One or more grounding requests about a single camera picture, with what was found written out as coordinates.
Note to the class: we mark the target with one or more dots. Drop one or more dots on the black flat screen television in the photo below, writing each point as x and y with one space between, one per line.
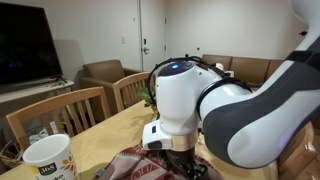
26 43

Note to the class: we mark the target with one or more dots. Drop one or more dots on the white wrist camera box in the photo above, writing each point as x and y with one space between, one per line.
156 136

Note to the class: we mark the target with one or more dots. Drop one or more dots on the brown sofa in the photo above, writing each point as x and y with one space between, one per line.
246 66

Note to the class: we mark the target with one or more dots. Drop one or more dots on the small dark wall fixture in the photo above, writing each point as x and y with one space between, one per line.
198 48

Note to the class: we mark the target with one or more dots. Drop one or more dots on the white pink crumpled item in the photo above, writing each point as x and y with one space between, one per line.
219 66

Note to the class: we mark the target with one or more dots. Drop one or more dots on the white printed paper cup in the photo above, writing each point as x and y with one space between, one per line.
50 160

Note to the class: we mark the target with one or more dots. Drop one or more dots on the white wall light switch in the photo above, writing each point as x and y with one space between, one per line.
123 39

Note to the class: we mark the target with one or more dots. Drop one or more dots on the brown upholstered armchair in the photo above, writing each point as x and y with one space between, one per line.
103 71

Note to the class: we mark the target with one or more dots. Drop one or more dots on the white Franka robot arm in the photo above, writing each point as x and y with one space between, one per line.
253 116

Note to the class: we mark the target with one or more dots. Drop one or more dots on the wicker basket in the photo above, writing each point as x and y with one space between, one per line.
10 156

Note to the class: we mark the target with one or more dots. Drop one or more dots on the small grey metal clip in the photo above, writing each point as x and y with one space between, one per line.
100 172

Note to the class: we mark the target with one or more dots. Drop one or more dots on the red patterned kitchen cloth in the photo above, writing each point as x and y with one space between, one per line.
140 165

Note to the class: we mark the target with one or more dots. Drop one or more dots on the white room door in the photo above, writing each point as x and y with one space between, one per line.
153 20

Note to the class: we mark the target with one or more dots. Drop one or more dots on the white television stand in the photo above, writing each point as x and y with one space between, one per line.
33 91

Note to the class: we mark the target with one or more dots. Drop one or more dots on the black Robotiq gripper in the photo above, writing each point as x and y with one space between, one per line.
181 160

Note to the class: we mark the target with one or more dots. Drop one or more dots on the green potted plant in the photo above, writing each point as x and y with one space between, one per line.
146 95

